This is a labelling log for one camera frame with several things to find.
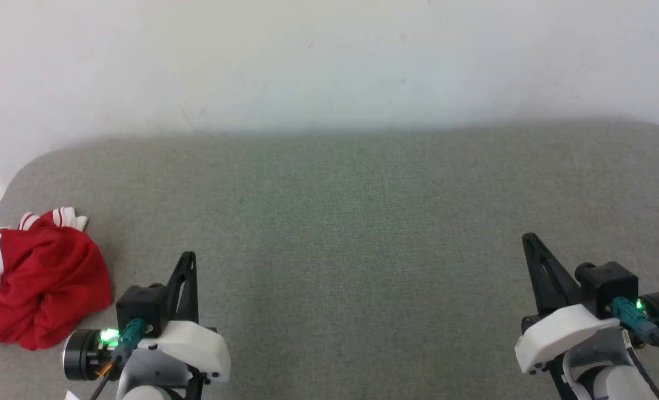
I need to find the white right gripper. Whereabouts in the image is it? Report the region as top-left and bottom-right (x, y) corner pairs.
(515, 233), (622, 400)

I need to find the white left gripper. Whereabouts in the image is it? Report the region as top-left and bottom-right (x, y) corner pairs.
(139, 252), (232, 400)

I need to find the red and white garment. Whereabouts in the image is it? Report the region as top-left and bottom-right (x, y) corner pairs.
(0, 207), (113, 352)

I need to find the left camera cable teal plug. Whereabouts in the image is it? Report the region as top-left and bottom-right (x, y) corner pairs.
(88, 318), (148, 400)

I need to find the camera cable teal plug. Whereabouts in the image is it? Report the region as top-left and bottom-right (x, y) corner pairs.
(88, 318), (148, 400)
(610, 297), (659, 384)

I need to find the right camera cable teal plug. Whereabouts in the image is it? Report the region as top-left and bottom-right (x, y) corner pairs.
(610, 297), (659, 384)

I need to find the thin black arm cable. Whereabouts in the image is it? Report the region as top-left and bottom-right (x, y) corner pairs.
(621, 331), (659, 400)

